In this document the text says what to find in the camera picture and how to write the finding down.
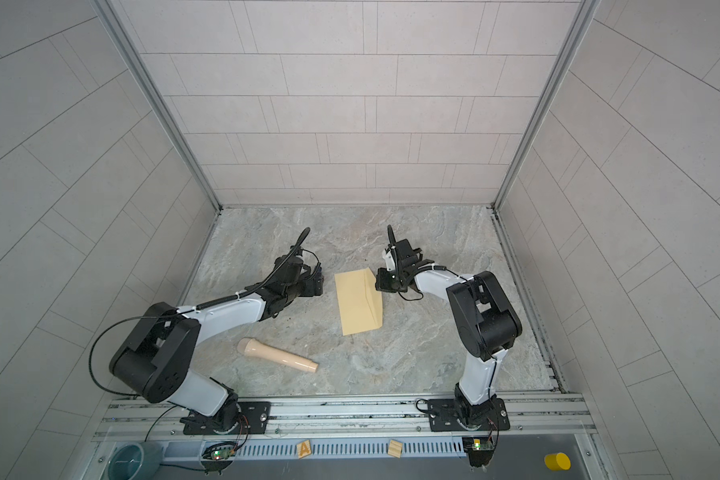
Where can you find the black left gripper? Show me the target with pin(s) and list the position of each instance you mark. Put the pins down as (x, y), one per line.
(310, 281)

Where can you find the beige wooden cylinder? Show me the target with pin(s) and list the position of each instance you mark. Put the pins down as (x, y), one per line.
(253, 348)

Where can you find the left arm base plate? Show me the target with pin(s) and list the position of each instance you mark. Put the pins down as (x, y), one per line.
(246, 417)

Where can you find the wooden letter block A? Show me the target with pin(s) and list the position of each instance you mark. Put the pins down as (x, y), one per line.
(304, 449)

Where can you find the yellow cylinder object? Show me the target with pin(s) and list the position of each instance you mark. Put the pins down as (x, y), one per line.
(559, 461)

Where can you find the teal round bowl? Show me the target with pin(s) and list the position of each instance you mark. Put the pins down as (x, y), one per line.
(135, 461)

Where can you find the aluminium corner post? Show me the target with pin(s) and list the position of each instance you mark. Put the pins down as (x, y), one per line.
(581, 22)
(144, 81)

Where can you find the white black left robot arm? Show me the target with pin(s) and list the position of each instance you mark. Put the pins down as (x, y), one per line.
(155, 358)

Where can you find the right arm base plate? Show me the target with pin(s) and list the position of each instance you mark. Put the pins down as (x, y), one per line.
(453, 415)

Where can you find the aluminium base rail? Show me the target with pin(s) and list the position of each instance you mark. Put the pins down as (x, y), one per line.
(343, 427)

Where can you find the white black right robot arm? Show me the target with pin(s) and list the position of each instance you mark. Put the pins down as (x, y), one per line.
(486, 321)

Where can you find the left green circuit board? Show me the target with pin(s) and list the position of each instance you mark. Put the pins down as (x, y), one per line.
(217, 457)

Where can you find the aluminium corner post left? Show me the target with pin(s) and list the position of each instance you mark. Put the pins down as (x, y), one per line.
(144, 81)

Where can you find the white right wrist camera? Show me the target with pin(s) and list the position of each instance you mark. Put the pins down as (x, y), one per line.
(389, 259)

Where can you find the right green circuit board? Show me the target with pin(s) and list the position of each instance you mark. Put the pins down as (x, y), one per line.
(479, 450)

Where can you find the green circuit board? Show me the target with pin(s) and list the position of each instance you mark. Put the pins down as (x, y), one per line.
(217, 457)
(479, 450)

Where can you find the plain wooden block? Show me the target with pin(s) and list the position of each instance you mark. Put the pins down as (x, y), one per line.
(395, 448)

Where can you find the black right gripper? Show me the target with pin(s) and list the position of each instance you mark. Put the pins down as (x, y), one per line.
(382, 281)

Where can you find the aluminium corner post right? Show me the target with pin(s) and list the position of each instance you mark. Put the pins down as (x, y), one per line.
(581, 22)

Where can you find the yellow paper envelope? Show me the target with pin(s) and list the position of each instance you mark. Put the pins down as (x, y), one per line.
(360, 304)

